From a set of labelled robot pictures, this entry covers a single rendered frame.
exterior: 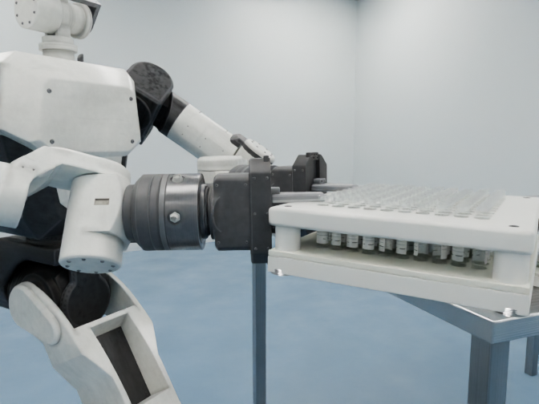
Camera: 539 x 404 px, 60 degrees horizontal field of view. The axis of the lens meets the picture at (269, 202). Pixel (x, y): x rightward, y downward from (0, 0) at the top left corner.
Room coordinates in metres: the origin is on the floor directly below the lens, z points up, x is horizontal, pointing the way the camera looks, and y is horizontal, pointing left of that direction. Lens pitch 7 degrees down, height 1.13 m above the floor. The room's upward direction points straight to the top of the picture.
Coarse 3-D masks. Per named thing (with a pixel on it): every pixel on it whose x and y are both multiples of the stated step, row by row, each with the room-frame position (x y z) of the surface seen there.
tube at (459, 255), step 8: (456, 208) 0.42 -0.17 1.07; (464, 208) 0.42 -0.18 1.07; (456, 216) 0.42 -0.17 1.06; (464, 216) 0.42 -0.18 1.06; (456, 248) 0.42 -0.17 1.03; (464, 248) 0.42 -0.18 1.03; (456, 256) 0.42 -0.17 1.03; (464, 256) 0.42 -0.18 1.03; (456, 264) 0.42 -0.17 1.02; (464, 264) 0.42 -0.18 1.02
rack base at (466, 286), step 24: (312, 240) 0.53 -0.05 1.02; (288, 264) 0.47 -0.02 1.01; (312, 264) 0.46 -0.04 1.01; (336, 264) 0.44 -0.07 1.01; (360, 264) 0.43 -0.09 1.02; (384, 264) 0.43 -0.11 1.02; (408, 264) 0.43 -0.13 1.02; (432, 264) 0.43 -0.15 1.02; (384, 288) 0.42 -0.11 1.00; (408, 288) 0.41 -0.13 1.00; (432, 288) 0.40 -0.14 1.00; (456, 288) 0.39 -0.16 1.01; (480, 288) 0.38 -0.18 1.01; (504, 288) 0.37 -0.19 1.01; (528, 288) 0.36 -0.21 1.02; (528, 312) 0.36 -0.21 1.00
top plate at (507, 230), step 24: (288, 216) 0.47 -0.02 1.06; (312, 216) 0.46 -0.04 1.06; (336, 216) 0.44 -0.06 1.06; (360, 216) 0.43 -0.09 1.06; (384, 216) 0.43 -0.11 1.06; (408, 216) 0.43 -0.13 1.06; (432, 216) 0.43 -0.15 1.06; (504, 216) 0.43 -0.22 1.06; (528, 216) 0.43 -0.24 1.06; (408, 240) 0.41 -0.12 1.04; (432, 240) 0.40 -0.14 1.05; (456, 240) 0.39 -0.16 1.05; (480, 240) 0.38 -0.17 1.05; (504, 240) 0.37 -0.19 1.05; (528, 240) 0.36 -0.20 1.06
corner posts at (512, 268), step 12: (276, 228) 0.49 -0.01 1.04; (288, 228) 0.48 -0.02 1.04; (300, 228) 0.49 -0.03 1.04; (276, 240) 0.49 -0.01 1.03; (288, 240) 0.48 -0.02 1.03; (300, 240) 0.49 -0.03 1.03; (504, 252) 0.37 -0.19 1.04; (504, 264) 0.37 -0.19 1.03; (516, 264) 0.37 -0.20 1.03; (528, 264) 0.37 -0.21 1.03; (492, 276) 0.38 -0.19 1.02; (504, 276) 0.37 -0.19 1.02; (516, 276) 0.37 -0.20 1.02; (528, 276) 0.37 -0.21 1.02
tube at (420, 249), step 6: (420, 204) 0.44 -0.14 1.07; (426, 204) 0.44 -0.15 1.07; (420, 210) 0.44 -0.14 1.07; (426, 210) 0.44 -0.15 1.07; (414, 246) 0.45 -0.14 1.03; (420, 246) 0.44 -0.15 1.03; (426, 246) 0.44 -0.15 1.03; (414, 252) 0.44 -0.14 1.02; (420, 252) 0.44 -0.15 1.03; (426, 252) 0.44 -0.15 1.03; (414, 258) 0.44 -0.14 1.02; (420, 258) 0.44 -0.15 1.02; (426, 258) 0.44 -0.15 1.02
